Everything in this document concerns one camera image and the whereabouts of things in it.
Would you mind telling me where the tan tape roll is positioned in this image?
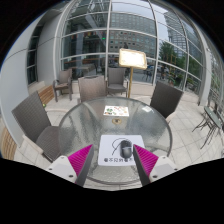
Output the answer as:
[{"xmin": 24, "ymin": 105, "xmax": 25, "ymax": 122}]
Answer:
[{"xmin": 111, "ymin": 117, "xmax": 123, "ymax": 126}]

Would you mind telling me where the dark metal side table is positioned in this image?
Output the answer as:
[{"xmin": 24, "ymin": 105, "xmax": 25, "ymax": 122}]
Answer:
[{"xmin": 191, "ymin": 105, "xmax": 224, "ymax": 150}]

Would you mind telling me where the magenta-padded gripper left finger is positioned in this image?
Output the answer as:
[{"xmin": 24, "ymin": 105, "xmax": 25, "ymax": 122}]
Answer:
[{"xmin": 46, "ymin": 143, "xmax": 95, "ymax": 187}]

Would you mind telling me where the black computer mouse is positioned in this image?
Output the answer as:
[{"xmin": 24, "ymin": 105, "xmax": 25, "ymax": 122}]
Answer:
[{"xmin": 119, "ymin": 139, "xmax": 134, "ymax": 160}]

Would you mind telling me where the gold-framed menu stand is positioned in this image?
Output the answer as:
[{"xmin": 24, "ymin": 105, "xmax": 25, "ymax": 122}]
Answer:
[{"xmin": 118, "ymin": 48, "xmax": 148, "ymax": 99}]

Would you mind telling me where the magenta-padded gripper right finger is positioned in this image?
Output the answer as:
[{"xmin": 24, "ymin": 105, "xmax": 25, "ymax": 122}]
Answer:
[{"xmin": 132, "ymin": 143, "xmax": 179, "ymax": 187}]

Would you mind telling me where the colourful printed menu card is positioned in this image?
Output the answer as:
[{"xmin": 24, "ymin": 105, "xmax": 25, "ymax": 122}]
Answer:
[{"xmin": 102, "ymin": 105, "xmax": 130, "ymax": 118}]

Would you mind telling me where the white mouse pad with drawing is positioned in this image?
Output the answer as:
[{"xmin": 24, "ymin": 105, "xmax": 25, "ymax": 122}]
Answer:
[{"xmin": 97, "ymin": 134, "xmax": 146, "ymax": 167}]

